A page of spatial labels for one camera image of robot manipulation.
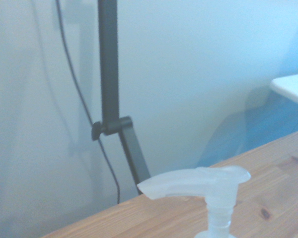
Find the white table corner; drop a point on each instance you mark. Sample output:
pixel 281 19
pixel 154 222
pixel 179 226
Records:
pixel 291 88

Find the black camera stand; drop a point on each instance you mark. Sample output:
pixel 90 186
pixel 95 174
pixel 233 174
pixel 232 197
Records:
pixel 110 74

